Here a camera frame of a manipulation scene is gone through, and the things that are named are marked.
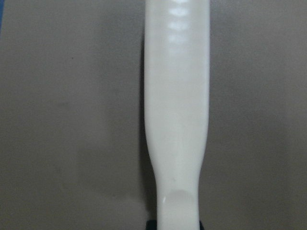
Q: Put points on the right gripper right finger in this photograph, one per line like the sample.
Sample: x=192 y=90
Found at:
x=201 y=226

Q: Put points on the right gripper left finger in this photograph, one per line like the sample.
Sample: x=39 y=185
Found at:
x=151 y=225

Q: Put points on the beige hand brush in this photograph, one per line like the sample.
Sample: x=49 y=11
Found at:
x=176 y=105

